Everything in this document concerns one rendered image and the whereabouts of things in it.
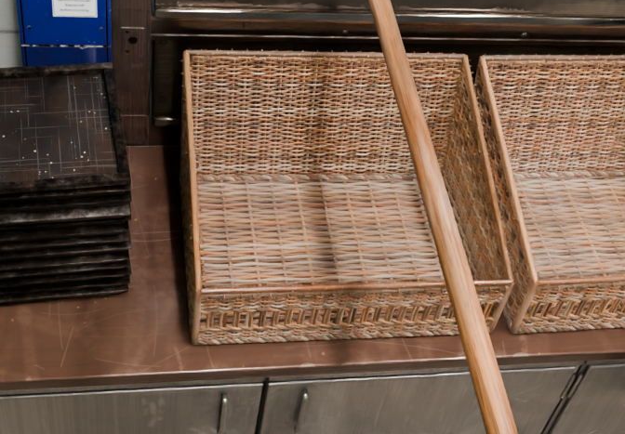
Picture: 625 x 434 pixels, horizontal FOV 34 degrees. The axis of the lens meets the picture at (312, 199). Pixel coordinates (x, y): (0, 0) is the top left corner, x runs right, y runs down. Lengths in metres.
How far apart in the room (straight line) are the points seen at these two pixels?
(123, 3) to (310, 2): 0.33
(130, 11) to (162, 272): 0.48
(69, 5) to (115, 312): 0.54
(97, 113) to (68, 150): 0.10
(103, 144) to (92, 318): 0.32
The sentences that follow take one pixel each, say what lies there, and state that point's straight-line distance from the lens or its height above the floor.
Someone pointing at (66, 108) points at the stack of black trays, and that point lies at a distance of 1.75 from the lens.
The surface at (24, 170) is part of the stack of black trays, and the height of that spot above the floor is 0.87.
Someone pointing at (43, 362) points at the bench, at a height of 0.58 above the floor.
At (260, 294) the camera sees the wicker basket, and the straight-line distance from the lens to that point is 1.68.
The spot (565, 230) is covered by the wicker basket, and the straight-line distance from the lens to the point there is 2.11.
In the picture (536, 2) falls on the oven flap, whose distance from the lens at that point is 2.00.
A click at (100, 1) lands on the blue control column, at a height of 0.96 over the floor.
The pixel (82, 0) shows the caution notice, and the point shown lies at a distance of 1.83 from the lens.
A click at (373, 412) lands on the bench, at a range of 1.96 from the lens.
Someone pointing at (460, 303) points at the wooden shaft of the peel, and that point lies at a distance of 1.12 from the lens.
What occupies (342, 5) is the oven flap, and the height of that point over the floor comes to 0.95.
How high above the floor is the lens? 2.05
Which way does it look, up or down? 46 degrees down
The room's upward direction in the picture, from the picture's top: 11 degrees clockwise
